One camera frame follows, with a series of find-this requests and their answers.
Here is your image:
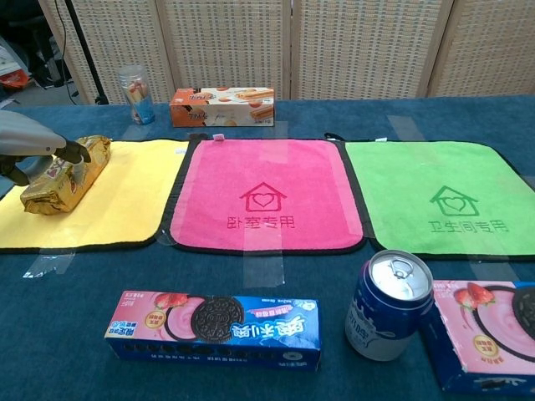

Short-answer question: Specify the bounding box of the orange egg roll box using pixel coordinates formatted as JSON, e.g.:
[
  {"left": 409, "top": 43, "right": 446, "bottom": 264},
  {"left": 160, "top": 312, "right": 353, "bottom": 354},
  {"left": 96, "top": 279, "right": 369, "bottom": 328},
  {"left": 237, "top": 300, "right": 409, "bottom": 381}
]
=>
[{"left": 169, "top": 86, "right": 276, "bottom": 128}]

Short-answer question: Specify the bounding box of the wicker folding screen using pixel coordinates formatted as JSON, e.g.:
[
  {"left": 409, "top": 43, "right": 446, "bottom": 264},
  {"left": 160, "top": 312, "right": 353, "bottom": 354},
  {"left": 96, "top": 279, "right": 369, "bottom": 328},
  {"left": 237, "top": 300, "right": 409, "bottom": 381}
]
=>
[{"left": 39, "top": 0, "right": 535, "bottom": 105}]

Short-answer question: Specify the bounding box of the blue drink can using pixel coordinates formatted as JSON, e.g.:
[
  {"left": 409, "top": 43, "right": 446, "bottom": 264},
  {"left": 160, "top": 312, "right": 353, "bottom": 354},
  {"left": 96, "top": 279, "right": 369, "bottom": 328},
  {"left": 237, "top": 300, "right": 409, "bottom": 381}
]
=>
[{"left": 344, "top": 249, "right": 436, "bottom": 363}]

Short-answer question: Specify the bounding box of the blue table carpet cover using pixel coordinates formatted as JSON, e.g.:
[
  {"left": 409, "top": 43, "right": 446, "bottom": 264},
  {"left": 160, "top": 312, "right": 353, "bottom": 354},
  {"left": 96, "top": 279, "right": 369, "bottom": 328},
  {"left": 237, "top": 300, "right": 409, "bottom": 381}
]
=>
[{"left": 0, "top": 94, "right": 535, "bottom": 401}]

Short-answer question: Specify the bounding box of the green cloth with house print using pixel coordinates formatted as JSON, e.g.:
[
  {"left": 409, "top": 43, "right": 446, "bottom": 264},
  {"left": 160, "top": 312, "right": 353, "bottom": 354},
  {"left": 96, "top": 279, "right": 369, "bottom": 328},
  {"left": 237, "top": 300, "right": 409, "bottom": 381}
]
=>
[{"left": 340, "top": 137, "right": 535, "bottom": 261}]

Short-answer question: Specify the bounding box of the pink cloth with house print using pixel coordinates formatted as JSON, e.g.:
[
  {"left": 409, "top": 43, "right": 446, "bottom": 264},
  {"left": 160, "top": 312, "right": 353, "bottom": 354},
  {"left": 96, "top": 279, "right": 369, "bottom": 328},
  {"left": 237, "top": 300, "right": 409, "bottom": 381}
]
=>
[{"left": 169, "top": 134, "right": 371, "bottom": 256}]

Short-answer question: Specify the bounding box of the clear tape strip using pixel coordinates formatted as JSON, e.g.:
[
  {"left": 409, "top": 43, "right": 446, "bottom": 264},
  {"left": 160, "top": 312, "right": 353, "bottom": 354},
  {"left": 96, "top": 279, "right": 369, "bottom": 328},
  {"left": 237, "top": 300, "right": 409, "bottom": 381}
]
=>
[
  {"left": 123, "top": 119, "right": 150, "bottom": 141},
  {"left": 386, "top": 114, "right": 421, "bottom": 142},
  {"left": 243, "top": 250, "right": 285, "bottom": 289},
  {"left": 267, "top": 119, "right": 290, "bottom": 141},
  {"left": 23, "top": 249, "right": 77, "bottom": 280}
]

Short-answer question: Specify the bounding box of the yellow cloth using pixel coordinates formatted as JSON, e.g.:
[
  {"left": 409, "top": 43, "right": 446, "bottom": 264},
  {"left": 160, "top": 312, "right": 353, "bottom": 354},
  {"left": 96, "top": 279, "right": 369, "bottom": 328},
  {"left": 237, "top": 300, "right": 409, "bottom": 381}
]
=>
[{"left": 0, "top": 139, "right": 190, "bottom": 255}]

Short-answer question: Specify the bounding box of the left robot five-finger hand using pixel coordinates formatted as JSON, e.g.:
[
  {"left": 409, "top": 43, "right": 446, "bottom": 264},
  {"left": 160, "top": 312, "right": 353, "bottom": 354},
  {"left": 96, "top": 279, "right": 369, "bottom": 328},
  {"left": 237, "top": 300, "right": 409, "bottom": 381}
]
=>
[{"left": 0, "top": 109, "right": 93, "bottom": 188}]

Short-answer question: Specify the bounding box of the clear plastic snack cup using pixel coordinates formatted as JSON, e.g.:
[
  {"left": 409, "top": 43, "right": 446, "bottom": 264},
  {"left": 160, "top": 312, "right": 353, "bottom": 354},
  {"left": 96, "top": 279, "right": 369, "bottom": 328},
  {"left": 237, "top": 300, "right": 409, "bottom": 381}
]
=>
[{"left": 118, "top": 65, "right": 155, "bottom": 125}]

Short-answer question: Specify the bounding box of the wide Oreo strawberry box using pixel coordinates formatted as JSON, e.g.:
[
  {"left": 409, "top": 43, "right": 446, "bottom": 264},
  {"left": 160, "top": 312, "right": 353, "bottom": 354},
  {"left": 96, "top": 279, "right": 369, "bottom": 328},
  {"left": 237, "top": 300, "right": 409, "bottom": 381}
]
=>
[{"left": 420, "top": 279, "right": 535, "bottom": 393}]

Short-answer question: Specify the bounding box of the gold snack packet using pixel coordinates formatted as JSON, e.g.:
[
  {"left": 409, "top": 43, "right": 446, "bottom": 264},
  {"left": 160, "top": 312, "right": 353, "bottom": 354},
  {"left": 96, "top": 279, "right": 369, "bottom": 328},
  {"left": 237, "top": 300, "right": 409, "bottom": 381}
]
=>
[{"left": 19, "top": 134, "right": 113, "bottom": 215}]

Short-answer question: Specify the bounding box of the black tripod stand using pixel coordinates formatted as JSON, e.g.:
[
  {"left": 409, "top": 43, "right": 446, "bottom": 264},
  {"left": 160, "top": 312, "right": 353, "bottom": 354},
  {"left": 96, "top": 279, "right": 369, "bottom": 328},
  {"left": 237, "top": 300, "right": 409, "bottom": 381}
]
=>
[{"left": 62, "top": 0, "right": 110, "bottom": 105}]

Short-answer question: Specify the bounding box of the slim Oreo strawberry box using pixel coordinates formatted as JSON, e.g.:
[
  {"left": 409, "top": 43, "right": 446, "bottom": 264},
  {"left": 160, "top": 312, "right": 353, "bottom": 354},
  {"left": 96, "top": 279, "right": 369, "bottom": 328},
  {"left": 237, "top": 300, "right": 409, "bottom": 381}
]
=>
[{"left": 104, "top": 290, "right": 323, "bottom": 373}]

